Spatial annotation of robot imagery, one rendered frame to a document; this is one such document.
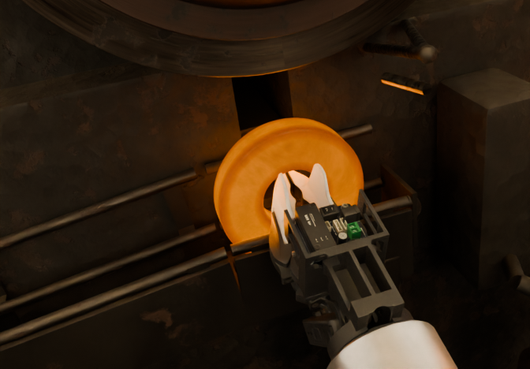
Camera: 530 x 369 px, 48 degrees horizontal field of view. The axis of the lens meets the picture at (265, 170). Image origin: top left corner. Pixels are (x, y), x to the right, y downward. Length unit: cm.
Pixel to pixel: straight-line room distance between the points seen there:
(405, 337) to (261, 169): 22
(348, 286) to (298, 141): 16
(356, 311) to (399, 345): 4
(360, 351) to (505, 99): 32
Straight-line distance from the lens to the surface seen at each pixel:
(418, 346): 44
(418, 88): 47
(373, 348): 43
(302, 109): 64
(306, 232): 47
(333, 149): 59
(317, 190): 56
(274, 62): 51
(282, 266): 53
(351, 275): 47
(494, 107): 63
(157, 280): 58
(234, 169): 56
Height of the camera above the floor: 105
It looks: 29 degrees down
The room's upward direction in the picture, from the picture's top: 9 degrees counter-clockwise
